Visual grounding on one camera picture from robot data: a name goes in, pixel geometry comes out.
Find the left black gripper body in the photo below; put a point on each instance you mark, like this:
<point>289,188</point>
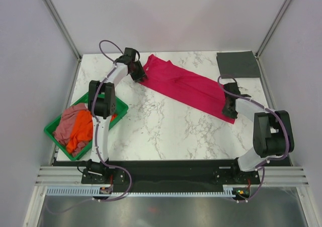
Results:
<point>138,73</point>

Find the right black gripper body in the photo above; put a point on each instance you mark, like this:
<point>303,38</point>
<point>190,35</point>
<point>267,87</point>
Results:
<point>229,112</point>

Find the magenta t-shirt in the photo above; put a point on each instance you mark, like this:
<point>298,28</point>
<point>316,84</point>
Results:
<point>185,86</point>

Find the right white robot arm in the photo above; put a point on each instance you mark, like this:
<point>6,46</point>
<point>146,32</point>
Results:
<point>272,131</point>

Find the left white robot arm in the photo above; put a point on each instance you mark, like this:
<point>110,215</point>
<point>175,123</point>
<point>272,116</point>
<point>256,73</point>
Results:
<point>102,99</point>

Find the dark grey folded cloth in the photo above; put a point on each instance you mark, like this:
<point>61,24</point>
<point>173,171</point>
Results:
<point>238,64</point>

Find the orange t-shirt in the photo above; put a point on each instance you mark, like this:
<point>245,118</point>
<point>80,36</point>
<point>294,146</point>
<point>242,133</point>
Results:
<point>82,137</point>

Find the dusty pink t-shirt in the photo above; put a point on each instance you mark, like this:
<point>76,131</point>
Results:
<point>72,119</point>

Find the white slotted cable duct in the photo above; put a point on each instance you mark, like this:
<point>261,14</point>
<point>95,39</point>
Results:
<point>97,191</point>

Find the left aluminium frame post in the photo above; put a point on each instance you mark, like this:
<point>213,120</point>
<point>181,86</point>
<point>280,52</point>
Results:
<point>62,28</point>

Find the aluminium frame post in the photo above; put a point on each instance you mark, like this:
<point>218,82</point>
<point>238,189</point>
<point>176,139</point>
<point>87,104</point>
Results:
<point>62,28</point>
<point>279,16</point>

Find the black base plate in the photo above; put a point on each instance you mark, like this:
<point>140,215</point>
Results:
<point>167,175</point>

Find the aluminium rail profile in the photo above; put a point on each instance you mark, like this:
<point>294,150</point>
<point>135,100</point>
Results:
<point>58,176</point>

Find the right aluminium frame post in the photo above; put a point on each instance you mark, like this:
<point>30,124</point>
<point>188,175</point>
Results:
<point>279,16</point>

